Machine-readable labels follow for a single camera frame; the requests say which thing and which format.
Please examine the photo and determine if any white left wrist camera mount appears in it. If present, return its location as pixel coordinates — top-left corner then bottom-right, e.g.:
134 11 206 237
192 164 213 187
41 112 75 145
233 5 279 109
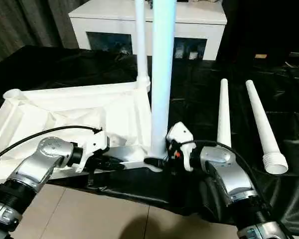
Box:
76 130 112 173

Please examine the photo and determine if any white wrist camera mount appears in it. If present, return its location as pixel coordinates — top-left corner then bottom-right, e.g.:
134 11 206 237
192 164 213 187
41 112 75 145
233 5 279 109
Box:
76 130 112 173
166 121 196 172

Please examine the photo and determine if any black work mat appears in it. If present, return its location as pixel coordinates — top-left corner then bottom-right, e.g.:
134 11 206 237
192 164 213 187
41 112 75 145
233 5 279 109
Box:
0 44 299 235

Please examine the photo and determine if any tall white bottle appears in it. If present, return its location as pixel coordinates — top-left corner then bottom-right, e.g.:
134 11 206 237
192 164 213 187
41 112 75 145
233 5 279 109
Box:
175 42 185 58

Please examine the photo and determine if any white plastic table top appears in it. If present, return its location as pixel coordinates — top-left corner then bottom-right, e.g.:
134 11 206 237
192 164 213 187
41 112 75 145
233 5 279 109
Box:
0 76 164 191

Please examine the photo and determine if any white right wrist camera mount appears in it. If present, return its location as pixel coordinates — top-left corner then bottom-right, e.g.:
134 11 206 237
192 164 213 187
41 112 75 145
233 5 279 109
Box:
166 121 196 172

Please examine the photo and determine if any white plastic table leg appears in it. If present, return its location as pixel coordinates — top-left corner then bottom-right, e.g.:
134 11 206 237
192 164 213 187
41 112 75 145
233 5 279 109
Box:
245 79 289 174
216 78 233 150
150 0 176 160
134 0 150 87

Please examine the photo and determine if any white sideboard cabinet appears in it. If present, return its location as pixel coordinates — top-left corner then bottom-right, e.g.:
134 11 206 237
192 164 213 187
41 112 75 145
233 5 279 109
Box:
68 0 227 61

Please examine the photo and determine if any grey curtain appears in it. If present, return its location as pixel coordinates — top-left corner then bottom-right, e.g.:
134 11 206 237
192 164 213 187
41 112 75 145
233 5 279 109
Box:
0 0 80 68

